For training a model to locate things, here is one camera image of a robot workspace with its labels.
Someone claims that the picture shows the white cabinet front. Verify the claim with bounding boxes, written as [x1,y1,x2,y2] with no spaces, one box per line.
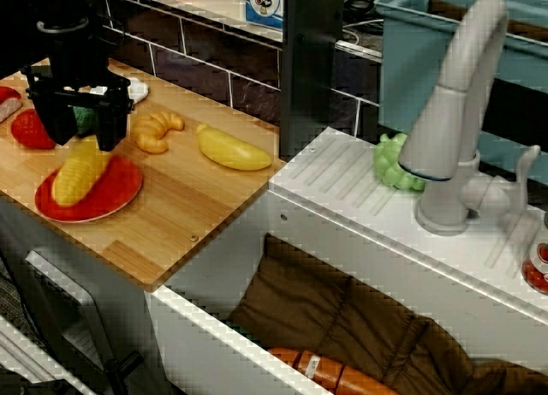
[0,196,172,395]

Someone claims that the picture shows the yellow toy corn cob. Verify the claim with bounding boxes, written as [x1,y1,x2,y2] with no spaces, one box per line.
[51,135,111,208]

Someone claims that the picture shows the red white toy can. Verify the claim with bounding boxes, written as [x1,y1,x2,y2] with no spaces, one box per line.
[521,212,548,296]

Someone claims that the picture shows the green toy leafy vegetable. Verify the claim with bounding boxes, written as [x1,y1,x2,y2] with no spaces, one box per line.
[71,105,99,136]

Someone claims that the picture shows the aluminium rail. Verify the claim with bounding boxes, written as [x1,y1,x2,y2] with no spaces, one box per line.
[0,312,93,395]

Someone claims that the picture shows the red white toy sushi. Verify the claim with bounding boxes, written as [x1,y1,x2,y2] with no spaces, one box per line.
[0,85,23,124]

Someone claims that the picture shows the brown cloth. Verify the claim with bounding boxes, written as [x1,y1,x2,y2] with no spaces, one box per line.
[225,233,548,395]

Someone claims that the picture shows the teal plastic bin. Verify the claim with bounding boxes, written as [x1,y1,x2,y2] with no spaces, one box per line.
[373,0,548,187]

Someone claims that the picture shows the white toy fried egg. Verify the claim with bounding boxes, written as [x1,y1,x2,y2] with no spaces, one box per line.
[63,76,151,105]

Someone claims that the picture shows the orange toy croissant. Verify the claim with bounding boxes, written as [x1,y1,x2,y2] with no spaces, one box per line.
[130,111,186,155]

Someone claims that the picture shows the blue white milk carton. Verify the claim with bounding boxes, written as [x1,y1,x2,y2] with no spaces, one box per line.
[244,0,285,32]

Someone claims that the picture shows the orange toy sausage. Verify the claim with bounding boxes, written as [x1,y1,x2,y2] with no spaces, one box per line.
[265,346,402,395]

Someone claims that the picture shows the light green toy grapes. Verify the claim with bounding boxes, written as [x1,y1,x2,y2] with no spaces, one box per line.
[374,131,427,194]

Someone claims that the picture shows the yellow toy banana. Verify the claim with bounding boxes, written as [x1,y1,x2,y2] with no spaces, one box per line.
[195,123,274,172]

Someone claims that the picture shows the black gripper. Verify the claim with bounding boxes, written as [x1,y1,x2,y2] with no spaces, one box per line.
[20,16,134,153]

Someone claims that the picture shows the white cable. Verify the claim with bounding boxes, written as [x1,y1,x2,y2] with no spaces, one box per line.
[342,18,385,44]

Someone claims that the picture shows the black kitchen shelf frame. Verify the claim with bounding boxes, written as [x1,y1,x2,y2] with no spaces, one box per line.
[279,0,344,163]

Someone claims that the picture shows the red orange round plate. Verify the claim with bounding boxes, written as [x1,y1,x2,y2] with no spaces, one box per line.
[34,154,144,224]

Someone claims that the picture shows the red toy strawberry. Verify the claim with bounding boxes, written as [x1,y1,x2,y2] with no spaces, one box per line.
[9,108,57,151]

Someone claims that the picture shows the white sink counter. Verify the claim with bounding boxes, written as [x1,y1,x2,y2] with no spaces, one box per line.
[144,126,548,395]

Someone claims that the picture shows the grey toy faucet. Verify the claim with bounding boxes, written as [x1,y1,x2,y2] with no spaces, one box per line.
[397,0,542,237]

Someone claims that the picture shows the white shelf board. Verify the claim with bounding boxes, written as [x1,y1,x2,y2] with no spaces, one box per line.
[101,0,284,44]

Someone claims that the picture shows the brown brick backsplash panel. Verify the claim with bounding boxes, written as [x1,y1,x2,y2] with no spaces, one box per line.
[94,0,382,140]

